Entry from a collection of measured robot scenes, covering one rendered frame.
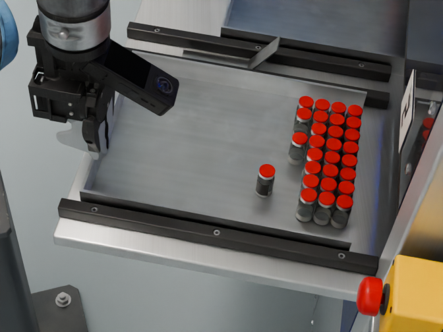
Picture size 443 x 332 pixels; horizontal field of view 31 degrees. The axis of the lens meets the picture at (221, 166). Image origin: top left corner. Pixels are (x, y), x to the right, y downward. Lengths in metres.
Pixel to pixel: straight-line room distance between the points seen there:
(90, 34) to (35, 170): 1.38
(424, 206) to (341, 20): 0.55
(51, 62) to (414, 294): 0.46
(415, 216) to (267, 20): 0.55
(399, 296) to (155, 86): 0.35
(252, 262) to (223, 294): 0.99
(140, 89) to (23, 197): 1.29
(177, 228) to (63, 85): 0.22
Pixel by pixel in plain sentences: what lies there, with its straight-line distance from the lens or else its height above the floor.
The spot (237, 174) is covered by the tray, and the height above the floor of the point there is 0.88.
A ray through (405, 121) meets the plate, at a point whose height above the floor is 1.02.
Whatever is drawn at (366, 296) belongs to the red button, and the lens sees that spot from 0.84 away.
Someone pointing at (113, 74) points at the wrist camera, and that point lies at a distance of 0.90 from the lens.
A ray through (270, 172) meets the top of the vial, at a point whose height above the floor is 0.93.
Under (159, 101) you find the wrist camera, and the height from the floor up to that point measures 1.06.
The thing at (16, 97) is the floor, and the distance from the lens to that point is 2.40.
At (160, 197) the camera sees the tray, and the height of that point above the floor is 0.88.
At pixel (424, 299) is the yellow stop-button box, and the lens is 0.83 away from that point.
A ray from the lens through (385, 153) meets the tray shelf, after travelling 1.14.
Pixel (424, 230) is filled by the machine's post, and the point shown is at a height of 1.05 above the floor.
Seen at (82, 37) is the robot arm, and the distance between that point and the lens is 0.85.
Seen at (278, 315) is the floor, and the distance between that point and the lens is 1.97.
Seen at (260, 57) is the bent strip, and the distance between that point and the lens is 1.19.
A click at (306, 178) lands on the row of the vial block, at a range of 1.02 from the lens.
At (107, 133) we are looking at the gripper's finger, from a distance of 1.01.
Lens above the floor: 1.72
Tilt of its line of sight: 51 degrees down
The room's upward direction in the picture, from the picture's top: 6 degrees clockwise
